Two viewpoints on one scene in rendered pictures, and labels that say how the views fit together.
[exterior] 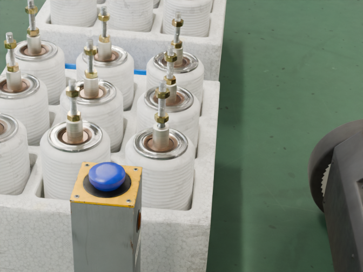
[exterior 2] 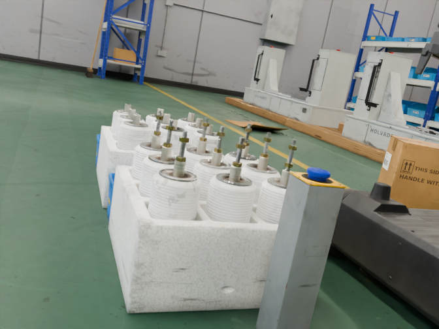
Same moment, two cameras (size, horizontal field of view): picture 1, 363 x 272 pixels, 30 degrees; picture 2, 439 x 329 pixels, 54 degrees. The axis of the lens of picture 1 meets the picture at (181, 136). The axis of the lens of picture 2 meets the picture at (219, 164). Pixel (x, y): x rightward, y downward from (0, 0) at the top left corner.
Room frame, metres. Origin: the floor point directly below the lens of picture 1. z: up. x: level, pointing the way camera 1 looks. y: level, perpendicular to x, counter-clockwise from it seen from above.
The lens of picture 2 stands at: (0.01, 0.53, 0.47)
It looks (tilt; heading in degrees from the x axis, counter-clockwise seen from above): 13 degrees down; 336
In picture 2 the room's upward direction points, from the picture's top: 10 degrees clockwise
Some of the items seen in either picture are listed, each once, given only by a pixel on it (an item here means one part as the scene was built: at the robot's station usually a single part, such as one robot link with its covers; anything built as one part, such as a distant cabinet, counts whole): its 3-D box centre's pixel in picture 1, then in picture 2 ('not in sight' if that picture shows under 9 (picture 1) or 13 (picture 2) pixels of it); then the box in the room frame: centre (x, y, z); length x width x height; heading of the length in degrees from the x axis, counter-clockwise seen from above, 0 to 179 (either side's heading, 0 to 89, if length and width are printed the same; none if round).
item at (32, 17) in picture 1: (32, 21); (158, 125); (1.00, 0.25, 0.30); 0.01 x 0.01 x 0.08
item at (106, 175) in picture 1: (107, 178); (317, 175); (0.59, 0.08, 0.32); 0.04 x 0.04 x 0.02
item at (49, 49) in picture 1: (34, 51); (155, 147); (1.00, 0.25, 0.25); 0.08 x 0.08 x 0.01
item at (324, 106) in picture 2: not in sight; (298, 81); (4.24, -2.17, 0.45); 1.61 x 0.57 x 0.74; 178
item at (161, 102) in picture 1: (161, 106); (290, 156); (0.76, 0.03, 0.31); 0.01 x 0.01 x 0.08
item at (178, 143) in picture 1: (160, 143); (284, 184); (0.76, 0.03, 0.25); 0.08 x 0.08 x 0.01
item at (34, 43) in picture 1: (34, 43); (155, 141); (1.00, 0.25, 0.26); 0.02 x 0.02 x 0.03
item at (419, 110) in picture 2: not in sight; (428, 111); (4.72, -4.81, 0.36); 0.50 x 0.38 x 0.21; 88
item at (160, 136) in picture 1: (160, 135); (285, 178); (0.76, 0.03, 0.26); 0.02 x 0.02 x 0.03
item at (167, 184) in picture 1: (158, 195); (276, 223); (0.76, 0.03, 0.16); 0.10 x 0.10 x 0.18
